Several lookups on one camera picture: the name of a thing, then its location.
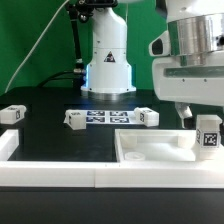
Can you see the white U-shaped fence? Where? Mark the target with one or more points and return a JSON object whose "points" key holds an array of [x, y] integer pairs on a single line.
{"points": [[205, 174]]}

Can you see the white square tabletop part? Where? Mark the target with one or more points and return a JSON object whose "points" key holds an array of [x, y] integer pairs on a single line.
{"points": [[144, 146]]}

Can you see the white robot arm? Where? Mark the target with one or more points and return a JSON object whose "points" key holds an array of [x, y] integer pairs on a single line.
{"points": [[175, 47]]}

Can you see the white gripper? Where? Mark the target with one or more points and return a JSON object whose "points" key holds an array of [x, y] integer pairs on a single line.
{"points": [[194, 85]]}

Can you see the printed marker sheet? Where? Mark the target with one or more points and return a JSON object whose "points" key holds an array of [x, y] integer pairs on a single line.
{"points": [[103, 116]]}

